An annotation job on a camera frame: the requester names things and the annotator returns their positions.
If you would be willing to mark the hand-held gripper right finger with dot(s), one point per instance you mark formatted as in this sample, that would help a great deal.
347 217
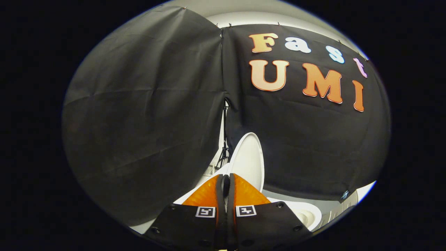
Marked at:
264 223

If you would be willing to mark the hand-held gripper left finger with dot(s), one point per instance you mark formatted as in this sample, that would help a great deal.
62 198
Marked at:
188 223

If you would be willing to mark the white drawer cabinet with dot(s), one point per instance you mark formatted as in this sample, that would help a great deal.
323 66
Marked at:
352 202

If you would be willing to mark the black backdrop cloth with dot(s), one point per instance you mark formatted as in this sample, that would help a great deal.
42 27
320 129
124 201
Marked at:
146 122

